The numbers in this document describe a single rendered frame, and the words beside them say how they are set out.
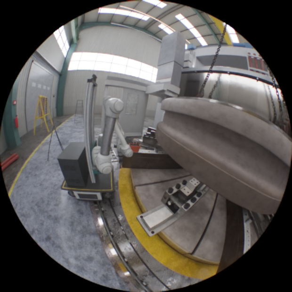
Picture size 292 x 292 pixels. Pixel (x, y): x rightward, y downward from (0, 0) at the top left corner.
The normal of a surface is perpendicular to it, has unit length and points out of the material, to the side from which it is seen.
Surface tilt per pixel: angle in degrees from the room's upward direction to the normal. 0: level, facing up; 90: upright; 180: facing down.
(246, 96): 90
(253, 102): 90
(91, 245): 0
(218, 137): 90
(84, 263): 0
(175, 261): 0
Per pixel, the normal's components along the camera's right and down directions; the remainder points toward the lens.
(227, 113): -0.83, 0.09
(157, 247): 0.16, -0.91
